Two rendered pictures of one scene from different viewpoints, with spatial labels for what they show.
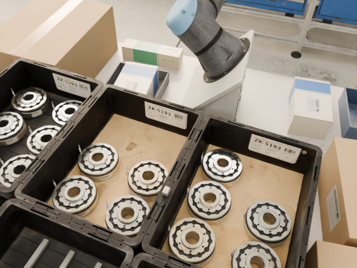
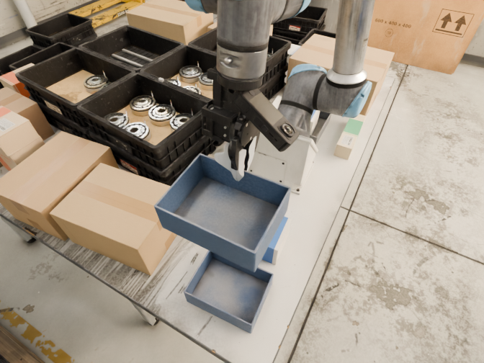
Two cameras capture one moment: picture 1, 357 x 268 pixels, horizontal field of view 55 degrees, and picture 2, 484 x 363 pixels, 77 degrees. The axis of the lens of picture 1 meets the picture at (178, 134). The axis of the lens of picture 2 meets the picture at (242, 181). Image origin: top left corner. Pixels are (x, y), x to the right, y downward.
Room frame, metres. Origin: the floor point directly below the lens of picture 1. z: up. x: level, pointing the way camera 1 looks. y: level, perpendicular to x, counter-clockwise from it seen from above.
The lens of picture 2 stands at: (0.96, -0.96, 1.57)
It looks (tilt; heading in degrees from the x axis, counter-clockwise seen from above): 49 degrees down; 103
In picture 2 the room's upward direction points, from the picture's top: straight up
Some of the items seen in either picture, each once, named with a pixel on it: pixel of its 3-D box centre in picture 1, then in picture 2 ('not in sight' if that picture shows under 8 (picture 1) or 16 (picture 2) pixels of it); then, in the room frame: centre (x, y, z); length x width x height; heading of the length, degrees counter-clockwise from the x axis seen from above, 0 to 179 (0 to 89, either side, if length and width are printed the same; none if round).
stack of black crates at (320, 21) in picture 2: not in sight; (296, 39); (0.79, 1.82, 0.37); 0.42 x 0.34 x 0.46; 164
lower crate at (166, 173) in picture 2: not in sight; (155, 140); (0.40, -0.14, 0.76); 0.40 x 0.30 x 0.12; 159
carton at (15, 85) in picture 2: not in sight; (26, 81); (-0.32, 0.06, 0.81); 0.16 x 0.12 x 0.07; 69
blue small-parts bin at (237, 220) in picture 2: not in sight; (225, 207); (0.85, -0.64, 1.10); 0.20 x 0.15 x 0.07; 166
